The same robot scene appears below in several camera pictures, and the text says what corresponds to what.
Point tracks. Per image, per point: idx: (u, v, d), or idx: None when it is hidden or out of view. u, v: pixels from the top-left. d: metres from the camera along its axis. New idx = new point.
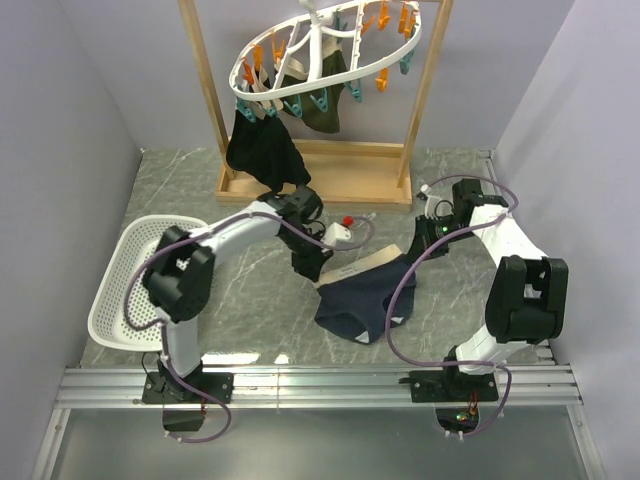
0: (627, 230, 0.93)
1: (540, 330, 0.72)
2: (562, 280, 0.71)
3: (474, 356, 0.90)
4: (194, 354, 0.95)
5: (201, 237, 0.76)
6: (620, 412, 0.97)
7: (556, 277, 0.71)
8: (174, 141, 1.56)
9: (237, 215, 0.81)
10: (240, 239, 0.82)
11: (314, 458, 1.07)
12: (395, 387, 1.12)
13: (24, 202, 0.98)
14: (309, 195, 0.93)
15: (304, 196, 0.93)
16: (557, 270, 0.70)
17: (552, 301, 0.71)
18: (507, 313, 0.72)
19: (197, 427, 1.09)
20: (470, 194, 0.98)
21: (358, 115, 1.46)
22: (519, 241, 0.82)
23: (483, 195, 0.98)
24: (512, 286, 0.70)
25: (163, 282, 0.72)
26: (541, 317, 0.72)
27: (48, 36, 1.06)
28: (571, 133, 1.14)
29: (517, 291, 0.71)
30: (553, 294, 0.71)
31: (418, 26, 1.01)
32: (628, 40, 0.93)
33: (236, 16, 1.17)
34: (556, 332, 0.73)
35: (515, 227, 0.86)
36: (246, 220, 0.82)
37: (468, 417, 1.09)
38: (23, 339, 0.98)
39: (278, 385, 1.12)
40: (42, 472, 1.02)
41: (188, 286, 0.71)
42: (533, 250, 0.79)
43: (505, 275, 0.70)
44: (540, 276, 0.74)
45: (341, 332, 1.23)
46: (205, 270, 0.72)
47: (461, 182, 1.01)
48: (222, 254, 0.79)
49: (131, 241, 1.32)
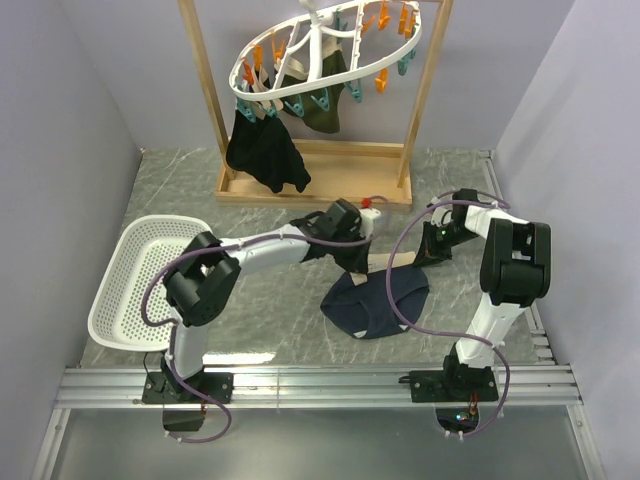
0: (627, 230, 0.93)
1: (529, 285, 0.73)
2: (548, 238, 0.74)
3: (473, 333, 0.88)
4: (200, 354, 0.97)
5: (229, 248, 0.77)
6: (620, 412, 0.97)
7: (541, 237, 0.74)
8: (175, 141, 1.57)
9: (269, 234, 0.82)
10: (266, 259, 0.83)
11: (314, 459, 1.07)
12: (395, 386, 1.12)
13: (25, 202, 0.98)
14: (343, 213, 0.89)
15: (336, 215, 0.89)
16: (541, 229, 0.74)
17: (537, 256, 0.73)
18: (497, 266, 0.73)
19: (197, 427, 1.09)
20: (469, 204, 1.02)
21: (358, 116, 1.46)
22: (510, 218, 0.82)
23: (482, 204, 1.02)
24: (500, 238, 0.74)
25: (183, 284, 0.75)
26: (530, 272, 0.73)
27: (49, 37, 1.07)
28: (571, 134, 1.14)
29: (505, 242, 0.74)
30: (538, 251, 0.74)
31: (418, 26, 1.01)
32: (628, 40, 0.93)
33: (236, 16, 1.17)
34: (545, 290, 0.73)
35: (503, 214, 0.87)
36: (277, 241, 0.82)
37: (468, 417, 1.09)
38: (23, 339, 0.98)
39: (278, 385, 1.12)
40: (42, 472, 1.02)
41: (204, 294, 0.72)
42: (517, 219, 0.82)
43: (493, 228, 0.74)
44: (526, 242, 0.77)
45: (343, 327, 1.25)
46: (226, 282, 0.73)
47: (458, 193, 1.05)
48: (245, 268, 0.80)
49: (130, 241, 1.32)
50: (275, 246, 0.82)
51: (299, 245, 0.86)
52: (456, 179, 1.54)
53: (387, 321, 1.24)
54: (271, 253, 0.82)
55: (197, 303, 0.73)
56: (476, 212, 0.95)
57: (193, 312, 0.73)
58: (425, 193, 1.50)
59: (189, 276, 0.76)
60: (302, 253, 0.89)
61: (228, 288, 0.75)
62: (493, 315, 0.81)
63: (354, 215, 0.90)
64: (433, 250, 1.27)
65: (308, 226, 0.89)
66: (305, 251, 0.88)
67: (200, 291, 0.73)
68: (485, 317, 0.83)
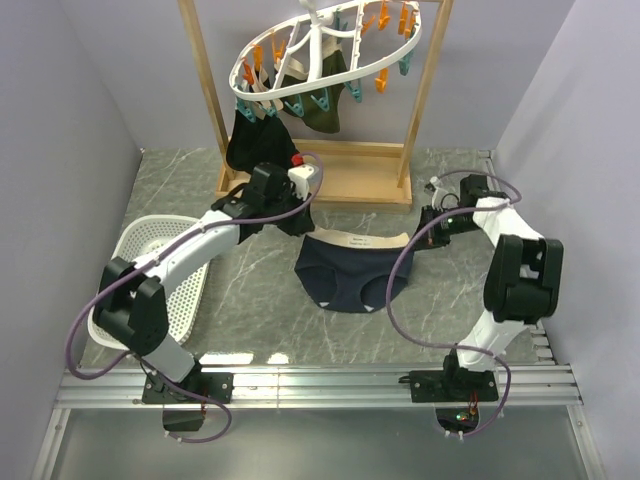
0: (627, 232, 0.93)
1: (535, 306, 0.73)
2: (558, 258, 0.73)
3: (473, 344, 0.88)
4: (187, 359, 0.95)
5: (146, 269, 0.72)
6: (620, 411, 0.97)
7: (553, 256, 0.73)
8: (174, 141, 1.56)
9: (186, 234, 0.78)
10: (194, 259, 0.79)
11: (316, 459, 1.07)
12: (395, 386, 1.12)
13: (24, 202, 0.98)
14: (266, 179, 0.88)
15: (260, 183, 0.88)
16: (553, 248, 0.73)
17: (547, 278, 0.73)
18: (503, 289, 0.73)
19: (197, 427, 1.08)
20: (475, 190, 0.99)
21: (358, 116, 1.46)
22: (524, 232, 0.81)
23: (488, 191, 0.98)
24: (510, 262, 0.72)
25: (114, 318, 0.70)
26: (537, 294, 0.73)
27: (50, 37, 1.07)
28: (571, 133, 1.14)
29: (513, 263, 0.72)
30: (548, 272, 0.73)
31: (418, 26, 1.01)
32: (627, 41, 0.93)
33: (236, 16, 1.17)
34: (551, 310, 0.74)
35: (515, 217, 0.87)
36: (195, 238, 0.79)
37: (468, 417, 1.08)
38: (23, 338, 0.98)
39: (278, 385, 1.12)
40: (42, 472, 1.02)
41: (139, 321, 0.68)
42: (531, 232, 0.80)
43: (504, 247, 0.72)
44: (536, 258, 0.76)
45: (310, 292, 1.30)
46: (154, 303, 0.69)
47: (468, 176, 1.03)
48: (176, 276, 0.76)
49: (130, 241, 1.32)
50: (196, 244, 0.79)
51: (227, 231, 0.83)
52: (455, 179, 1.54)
53: (350, 298, 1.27)
54: (194, 253, 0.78)
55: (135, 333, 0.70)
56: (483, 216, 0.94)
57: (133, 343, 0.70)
58: (425, 193, 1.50)
59: (118, 307, 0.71)
60: (236, 236, 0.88)
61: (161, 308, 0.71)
62: (495, 331, 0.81)
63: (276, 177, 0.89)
64: (435, 237, 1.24)
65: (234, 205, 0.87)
66: (236, 232, 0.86)
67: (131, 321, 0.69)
68: (487, 328, 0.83)
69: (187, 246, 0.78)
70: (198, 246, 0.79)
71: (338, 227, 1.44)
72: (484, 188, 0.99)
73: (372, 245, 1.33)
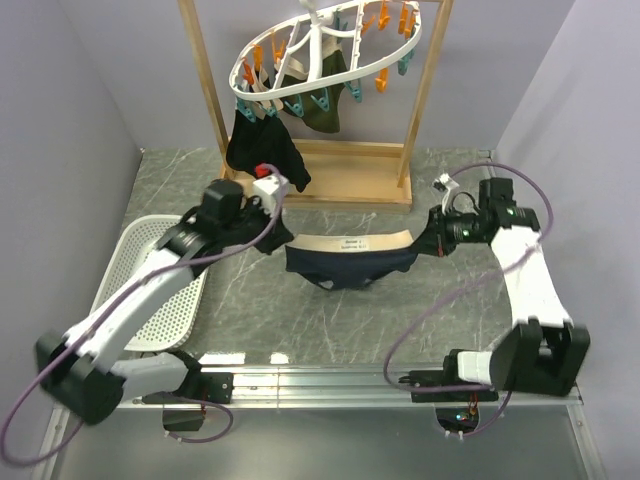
0: (627, 232, 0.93)
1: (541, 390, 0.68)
2: (579, 355, 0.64)
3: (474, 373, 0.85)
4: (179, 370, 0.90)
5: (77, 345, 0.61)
6: (621, 412, 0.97)
7: (574, 350, 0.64)
8: (174, 141, 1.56)
9: (123, 289, 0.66)
10: (138, 312, 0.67)
11: (317, 459, 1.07)
12: (395, 386, 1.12)
13: (24, 201, 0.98)
14: (216, 203, 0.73)
15: (210, 207, 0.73)
16: (578, 345, 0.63)
17: (562, 371, 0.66)
18: (511, 380, 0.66)
19: (198, 427, 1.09)
20: (496, 201, 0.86)
21: (358, 116, 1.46)
22: (542, 295, 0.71)
23: (514, 209, 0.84)
24: (523, 362, 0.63)
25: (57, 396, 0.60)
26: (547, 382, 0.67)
27: (49, 37, 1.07)
28: (571, 133, 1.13)
29: (527, 360, 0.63)
30: (565, 365, 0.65)
31: (418, 26, 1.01)
32: (627, 41, 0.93)
33: (236, 16, 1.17)
34: (562, 392, 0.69)
35: (541, 267, 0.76)
36: (136, 290, 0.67)
37: (468, 417, 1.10)
38: (23, 338, 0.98)
39: (278, 385, 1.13)
40: (42, 472, 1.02)
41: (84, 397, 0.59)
42: (556, 306, 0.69)
43: (519, 345, 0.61)
44: (557, 338, 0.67)
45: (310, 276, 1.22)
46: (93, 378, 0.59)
47: (490, 184, 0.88)
48: (120, 338, 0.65)
49: (130, 241, 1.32)
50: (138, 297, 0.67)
51: (174, 273, 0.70)
52: (455, 179, 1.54)
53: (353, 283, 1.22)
54: (136, 307, 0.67)
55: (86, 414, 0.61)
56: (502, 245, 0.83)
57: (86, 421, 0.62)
58: (425, 193, 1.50)
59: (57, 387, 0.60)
60: (191, 274, 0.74)
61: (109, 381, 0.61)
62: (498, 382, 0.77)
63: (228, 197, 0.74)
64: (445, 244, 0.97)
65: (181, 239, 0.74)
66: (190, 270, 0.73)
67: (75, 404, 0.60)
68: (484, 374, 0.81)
69: (126, 306, 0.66)
70: (139, 302, 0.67)
71: (338, 227, 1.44)
72: (509, 203, 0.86)
73: (368, 248, 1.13)
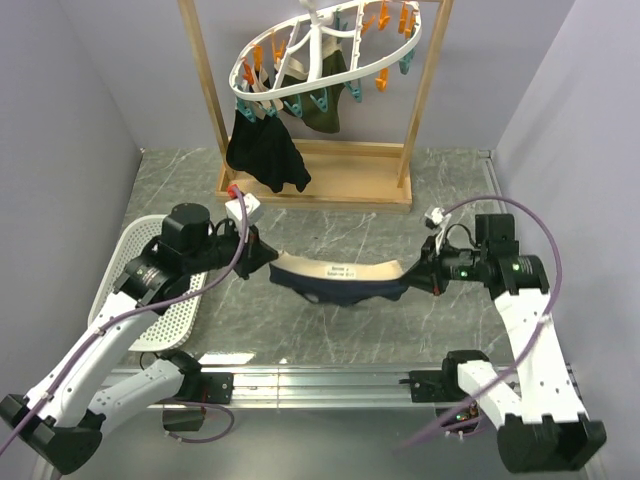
0: (627, 233, 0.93)
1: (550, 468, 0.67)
2: (593, 450, 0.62)
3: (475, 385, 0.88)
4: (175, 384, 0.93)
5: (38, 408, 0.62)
6: (620, 413, 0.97)
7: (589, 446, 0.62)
8: (174, 141, 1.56)
9: (80, 346, 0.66)
10: (100, 366, 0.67)
11: (316, 459, 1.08)
12: (395, 386, 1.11)
13: (24, 202, 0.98)
14: (175, 234, 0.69)
15: (170, 239, 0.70)
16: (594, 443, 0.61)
17: (574, 458, 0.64)
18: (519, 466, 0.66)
19: (197, 427, 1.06)
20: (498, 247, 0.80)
21: (358, 116, 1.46)
22: (555, 384, 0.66)
23: (518, 262, 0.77)
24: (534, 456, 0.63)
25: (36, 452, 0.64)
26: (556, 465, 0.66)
27: (50, 38, 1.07)
28: (571, 134, 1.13)
29: (536, 456, 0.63)
30: (577, 455, 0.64)
31: (418, 26, 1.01)
32: (627, 42, 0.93)
33: (236, 16, 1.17)
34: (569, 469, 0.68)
35: (552, 349, 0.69)
36: (94, 345, 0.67)
37: (468, 417, 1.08)
38: (23, 339, 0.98)
39: (278, 385, 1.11)
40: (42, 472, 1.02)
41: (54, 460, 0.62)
42: (570, 393, 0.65)
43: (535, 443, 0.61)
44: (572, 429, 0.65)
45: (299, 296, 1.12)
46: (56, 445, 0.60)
47: (490, 225, 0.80)
48: (85, 394, 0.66)
49: (130, 241, 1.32)
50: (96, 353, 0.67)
51: (132, 320, 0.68)
52: (455, 179, 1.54)
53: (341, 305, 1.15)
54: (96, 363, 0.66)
55: (63, 467, 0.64)
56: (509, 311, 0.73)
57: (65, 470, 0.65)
58: (425, 193, 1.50)
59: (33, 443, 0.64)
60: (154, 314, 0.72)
61: (76, 439, 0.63)
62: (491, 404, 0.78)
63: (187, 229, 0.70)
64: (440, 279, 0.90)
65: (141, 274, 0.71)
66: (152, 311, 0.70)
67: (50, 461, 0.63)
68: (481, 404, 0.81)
69: (84, 362, 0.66)
70: (96, 357, 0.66)
71: (338, 227, 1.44)
72: (510, 248, 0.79)
73: (357, 276, 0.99)
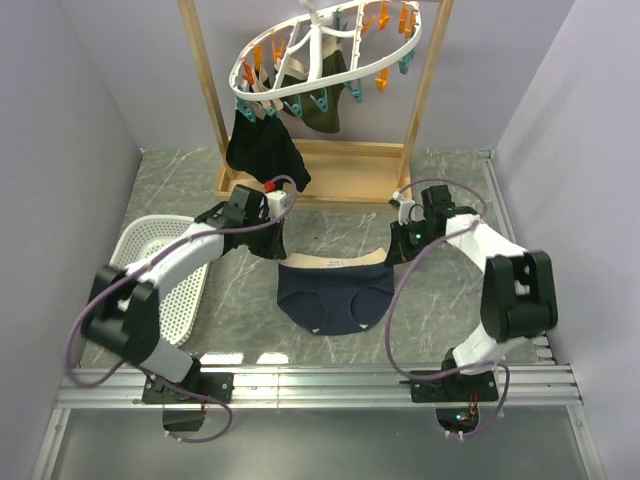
0: (628, 232, 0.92)
1: (537, 326, 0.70)
2: (548, 271, 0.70)
3: (472, 357, 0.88)
4: (187, 358, 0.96)
5: (138, 274, 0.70)
6: (619, 411, 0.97)
7: (542, 270, 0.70)
8: (174, 141, 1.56)
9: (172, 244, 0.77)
10: (182, 268, 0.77)
11: (316, 458, 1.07)
12: (394, 386, 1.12)
13: (24, 202, 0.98)
14: (247, 196, 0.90)
15: (241, 200, 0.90)
16: (542, 262, 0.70)
17: (542, 293, 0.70)
18: (503, 312, 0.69)
19: (197, 427, 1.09)
20: (441, 205, 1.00)
21: (358, 116, 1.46)
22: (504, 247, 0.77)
23: (452, 205, 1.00)
24: (504, 283, 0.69)
25: (103, 328, 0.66)
26: (536, 311, 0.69)
27: (50, 38, 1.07)
28: (571, 134, 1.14)
29: (509, 291, 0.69)
30: (542, 286, 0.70)
31: (418, 26, 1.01)
32: (627, 42, 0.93)
33: (236, 16, 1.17)
34: (553, 324, 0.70)
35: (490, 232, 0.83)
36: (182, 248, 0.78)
37: (468, 417, 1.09)
38: (23, 338, 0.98)
39: (278, 385, 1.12)
40: (42, 472, 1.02)
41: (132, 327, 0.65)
42: (513, 245, 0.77)
43: (494, 272, 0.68)
44: (524, 272, 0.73)
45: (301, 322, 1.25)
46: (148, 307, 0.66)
47: (431, 192, 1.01)
48: (164, 285, 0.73)
49: (130, 241, 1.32)
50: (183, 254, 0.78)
51: (211, 240, 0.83)
52: (455, 179, 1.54)
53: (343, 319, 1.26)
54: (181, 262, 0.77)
55: (128, 347, 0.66)
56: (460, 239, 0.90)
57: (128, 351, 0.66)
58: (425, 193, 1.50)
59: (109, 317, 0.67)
60: (219, 248, 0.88)
61: (154, 312, 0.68)
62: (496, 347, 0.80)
63: (257, 197, 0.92)
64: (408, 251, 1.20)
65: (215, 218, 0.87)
66: (219, 245, 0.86)
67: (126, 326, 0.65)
68: (486, 345, 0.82)
69: (172, 257, 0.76)
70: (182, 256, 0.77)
71: (338, 227, 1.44)
72: (449, 205, 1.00)
73: (346, 262, 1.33)
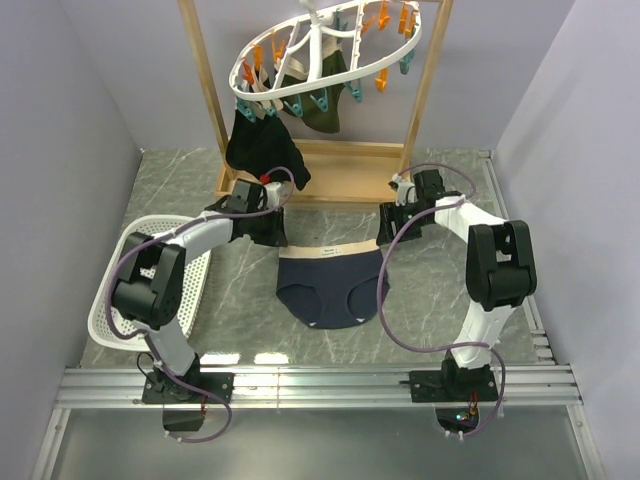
0: (627, 231, 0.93)
1: (519, 289, 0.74)
2: (526, 237, 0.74)
3: (468, 340, 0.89)
4: (188, 352, 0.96)
5: (164, 238, 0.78)
6: (620, 411, 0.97)
7: (521, 237, 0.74)
8: (174, 141, 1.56)
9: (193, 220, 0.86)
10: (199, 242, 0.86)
11: (317, 458, 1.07)
12: (395, 387, 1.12)
13: (24, 201, 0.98)
14: (248, 187, 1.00)
15: (243, 191, 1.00)
16: (520, 228, 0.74)
17: (522, 259, 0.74)
18: (485, 276, 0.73)
19: (197, 427, 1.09)
20: (430, 189, 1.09)
21: (358, 116, 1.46)
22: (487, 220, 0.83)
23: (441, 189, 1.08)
24: (484, 248, 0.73)
25: (131, 289, 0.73)
26: (517, 274, 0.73)
27: (50, 38, 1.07)
28: (571, 134, 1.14)
29: (489, 255, 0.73)
30: (521, 252, 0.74)
31: (418, 26, 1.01)
32: (628, 42, 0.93)
33: (236, 16, 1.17)
34: (533, 287, 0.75)
35: (475, 209, 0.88)
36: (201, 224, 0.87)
37: (468, 417, 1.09)
38: (23, 338, 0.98)
39: (278, 385, 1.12)
40: (42, 472, 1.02)
41: (160, 287, 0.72)
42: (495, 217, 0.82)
43: (476, 238, 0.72)
44: (506, 241, 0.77)
45: (300, 315, 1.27)
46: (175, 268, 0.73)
47: (423, 176, 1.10)
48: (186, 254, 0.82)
49: None
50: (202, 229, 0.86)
51: (223, 223, 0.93)
52: (455, 179, 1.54)
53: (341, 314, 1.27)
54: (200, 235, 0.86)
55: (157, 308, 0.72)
56: (445, 216, 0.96)
57: (157, 311, 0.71)
58: None
59: (135, 281, 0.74)
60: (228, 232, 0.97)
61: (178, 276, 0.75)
62: (486, 321, 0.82)
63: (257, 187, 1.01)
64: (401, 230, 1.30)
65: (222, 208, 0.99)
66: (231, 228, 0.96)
67: (156, 286, 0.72)
68: (478, 322, 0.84)
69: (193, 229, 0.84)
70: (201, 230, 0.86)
71: (338, 227, 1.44)
72: (439, 189, 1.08)
73: (343, 252, 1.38)
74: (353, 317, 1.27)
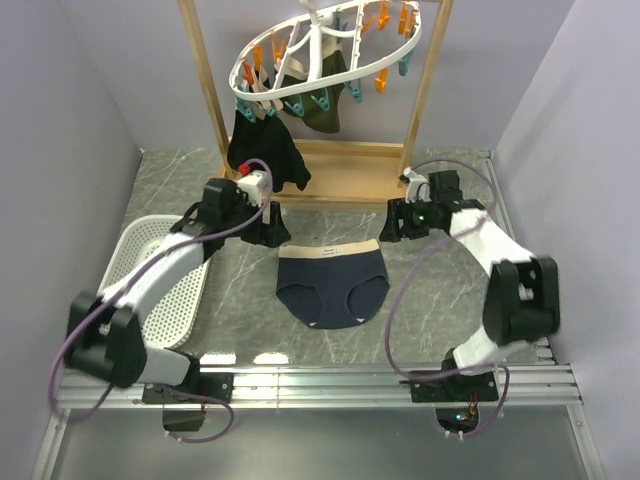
0: (628, 231, 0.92)
1: (539, 331, 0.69)
2: (554, 280, 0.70)
3: (473, 358, 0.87)
4: (183, 361, 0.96)
5: (115, 298, 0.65)
6: (620, 411, 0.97)
7: (547, 277, 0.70)
8: (174, 141, 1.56)
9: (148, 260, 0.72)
10: (162, 282, 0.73)
11: (317, 459, 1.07)
12: (395, 387, 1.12)
13: (24, 201, 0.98)
14: (219, 193, 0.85)
15: (214, 200, 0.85)
16: (549, 269, 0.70)
17: (547, 300, 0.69)
18: (507, 317, 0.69)
19: (197, 427, 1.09)
20: (448, 193, 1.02)
21: (358, 115, 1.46)
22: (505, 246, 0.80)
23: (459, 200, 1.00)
24: (508, 289, 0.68)
25: (85, 358, 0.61)
26: (541, 318, 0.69)
27: (50, 38, 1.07)
28: (571, 134, 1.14)
29: (512, 297, 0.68)
30: (547, 294, 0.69)
31: (418, 26, 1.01)
32: (627, 42, 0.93)
33: (236, 16, 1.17)
34: (555, 329, 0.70)
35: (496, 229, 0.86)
36: (160, 262, 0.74)
37: (468, 417, 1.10)
38: (23, 338, 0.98)
39: (278, 385, 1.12)
40: (42, 472, 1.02)
41: (117, 356, 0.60)
42: (519, 250, 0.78)
43: (500, 276, 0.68)
44: (530, 276, 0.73)
45: (300, 315, 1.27)
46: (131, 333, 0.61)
47: (440, 176, 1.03)
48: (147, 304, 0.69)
49: (130, 241, 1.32)
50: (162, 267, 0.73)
51: (190, 250, 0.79)
52: None
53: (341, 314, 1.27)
54: (161, 275, 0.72)
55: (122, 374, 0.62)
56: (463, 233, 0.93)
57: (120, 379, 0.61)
58: None
59: (90, 347, 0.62)
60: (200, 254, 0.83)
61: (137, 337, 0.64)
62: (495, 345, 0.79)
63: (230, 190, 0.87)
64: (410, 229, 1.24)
65: (189, 225, 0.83)
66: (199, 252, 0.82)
67: (110, 353, 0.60)
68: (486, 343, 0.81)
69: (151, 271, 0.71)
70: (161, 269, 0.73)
71: (338, 227, 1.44)
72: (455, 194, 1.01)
73: (343, 252, 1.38)
74: (352, 317, 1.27)
